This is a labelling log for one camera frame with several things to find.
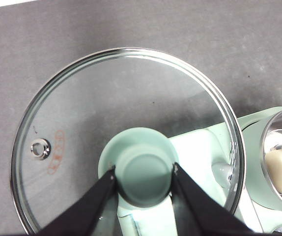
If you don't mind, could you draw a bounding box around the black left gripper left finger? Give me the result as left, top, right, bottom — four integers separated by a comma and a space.
34, 165, 119, 236

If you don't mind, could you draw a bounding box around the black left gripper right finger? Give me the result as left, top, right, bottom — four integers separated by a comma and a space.
171, 161, 262, 236

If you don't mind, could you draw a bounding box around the glass lid with green knob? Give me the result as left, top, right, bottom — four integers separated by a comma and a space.
10, 47, 246, 236

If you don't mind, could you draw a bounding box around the smooth plain white bun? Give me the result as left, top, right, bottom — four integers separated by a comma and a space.
265, 149, 282, 195

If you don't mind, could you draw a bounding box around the green hinged griddle cover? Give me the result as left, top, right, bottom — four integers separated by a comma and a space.
117, 127, 242, 236

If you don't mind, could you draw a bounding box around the silver griddle cover handle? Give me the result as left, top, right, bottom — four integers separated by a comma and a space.
211, 161, 233, 190

